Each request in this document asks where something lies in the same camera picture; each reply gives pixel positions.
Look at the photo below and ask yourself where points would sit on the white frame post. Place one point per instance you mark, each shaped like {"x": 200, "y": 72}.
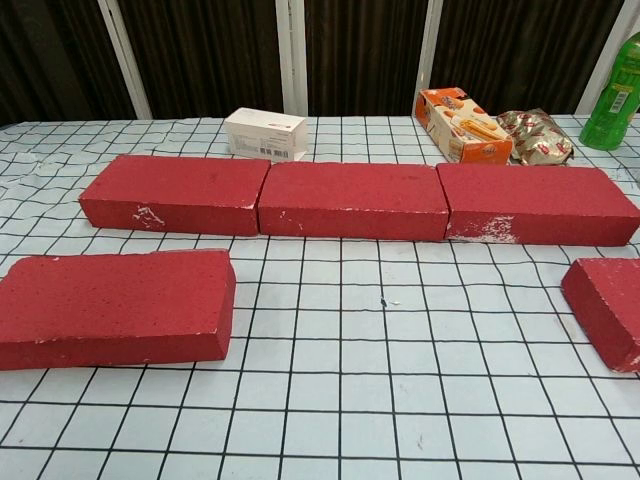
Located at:
{"x": 600, "y": 60}
{"x": 291, "y": 55}
{"x": 429, "y": 50}
{"x": 125, "y": 60}

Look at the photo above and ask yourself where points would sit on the small white carton box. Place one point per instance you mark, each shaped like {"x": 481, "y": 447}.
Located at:
{"x": 265, "y": 132}

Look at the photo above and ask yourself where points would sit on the red brick chipped white edges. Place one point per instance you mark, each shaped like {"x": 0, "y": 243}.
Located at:
{"x": 610, "y": 310}

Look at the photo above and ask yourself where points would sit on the red foam brick pitted surface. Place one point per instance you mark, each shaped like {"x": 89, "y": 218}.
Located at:
{"x": 110, "y": 300}

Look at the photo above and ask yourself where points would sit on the dark brown curtain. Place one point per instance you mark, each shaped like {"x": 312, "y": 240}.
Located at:
{"x": 210, "y": 50}

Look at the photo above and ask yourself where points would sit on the red foam brick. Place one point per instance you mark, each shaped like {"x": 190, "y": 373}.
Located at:
{"x": 350, "y": 195}

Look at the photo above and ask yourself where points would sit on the green drink bottle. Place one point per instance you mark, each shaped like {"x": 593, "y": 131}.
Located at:
{"x": 612, "y": 100}

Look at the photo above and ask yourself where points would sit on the red brick large white patch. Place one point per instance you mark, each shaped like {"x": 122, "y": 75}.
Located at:
{"x": 530, "y": 195}

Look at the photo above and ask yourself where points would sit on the foil snack bag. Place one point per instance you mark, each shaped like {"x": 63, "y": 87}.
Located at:
{"x": 537, "y": 135}

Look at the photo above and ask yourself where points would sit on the white black grid tablecloth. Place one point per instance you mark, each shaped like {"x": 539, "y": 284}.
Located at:
{"x": 350, "y": 375}

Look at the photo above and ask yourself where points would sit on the red foam brick scratched face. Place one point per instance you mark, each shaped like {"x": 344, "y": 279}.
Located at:
{"x": 175, "y": 190}

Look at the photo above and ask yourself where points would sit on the orange snack box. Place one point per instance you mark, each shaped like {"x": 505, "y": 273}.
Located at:
{"x": 460, "y": 125}

